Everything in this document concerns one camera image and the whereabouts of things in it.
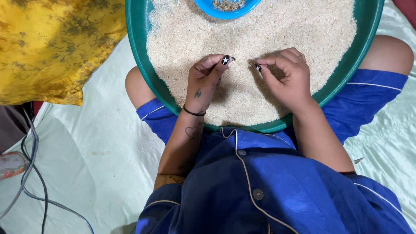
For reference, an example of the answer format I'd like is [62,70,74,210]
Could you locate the grey cable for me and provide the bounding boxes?
[0,109,40,220]

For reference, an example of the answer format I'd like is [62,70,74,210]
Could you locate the person's blue pyjama shirt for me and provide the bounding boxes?
[135,127,414,234]

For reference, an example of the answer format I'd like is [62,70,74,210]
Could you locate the green round plastic tray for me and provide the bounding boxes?
[125,0,385,134]

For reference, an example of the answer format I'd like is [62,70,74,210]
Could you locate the person's right leg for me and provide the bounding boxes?
[357,34,414,77]

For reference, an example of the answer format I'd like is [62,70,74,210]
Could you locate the person's left leg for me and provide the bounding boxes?
[125,66,157,110]

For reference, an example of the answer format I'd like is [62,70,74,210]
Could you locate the person's leg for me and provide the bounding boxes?
[357,34,414,77]
[125,66,157,110]

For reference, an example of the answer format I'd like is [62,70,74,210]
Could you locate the dark red cloth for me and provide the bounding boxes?
[392,0,416,20]

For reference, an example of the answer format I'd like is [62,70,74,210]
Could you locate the brown husk debris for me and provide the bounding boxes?
[212,0,246,12]

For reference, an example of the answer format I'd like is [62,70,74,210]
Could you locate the heap of white rice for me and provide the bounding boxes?
[146,0,358,127]

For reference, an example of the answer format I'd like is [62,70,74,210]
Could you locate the person's left hand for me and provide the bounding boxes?
[184,54,236,116]

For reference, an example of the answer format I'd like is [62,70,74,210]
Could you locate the blue plastic bowl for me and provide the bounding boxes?
[194,0,262,20]

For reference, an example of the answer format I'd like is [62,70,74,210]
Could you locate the black wristband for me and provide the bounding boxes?
[183,104,207,117]

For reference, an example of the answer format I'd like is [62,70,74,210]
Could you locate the blue cable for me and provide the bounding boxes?
[20,119,95,234]

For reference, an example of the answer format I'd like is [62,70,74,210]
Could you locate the black cable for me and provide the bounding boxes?
[20,130,49,234]

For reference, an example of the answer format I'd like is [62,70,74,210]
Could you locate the dark grey fabric item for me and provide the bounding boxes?
[0,102,35,155]

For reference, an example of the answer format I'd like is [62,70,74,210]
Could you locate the pale green satin sheet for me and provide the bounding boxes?
[0,0,416,234]

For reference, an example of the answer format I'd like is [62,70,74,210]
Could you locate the person's blue pyjama shorts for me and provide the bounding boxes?
[136,68,409,145]

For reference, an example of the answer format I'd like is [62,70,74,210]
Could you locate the yellow mottled cloth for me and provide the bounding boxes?
[0,0,128,106]

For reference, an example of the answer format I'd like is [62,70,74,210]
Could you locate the person's right hand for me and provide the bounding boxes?
[255,47,313,113]

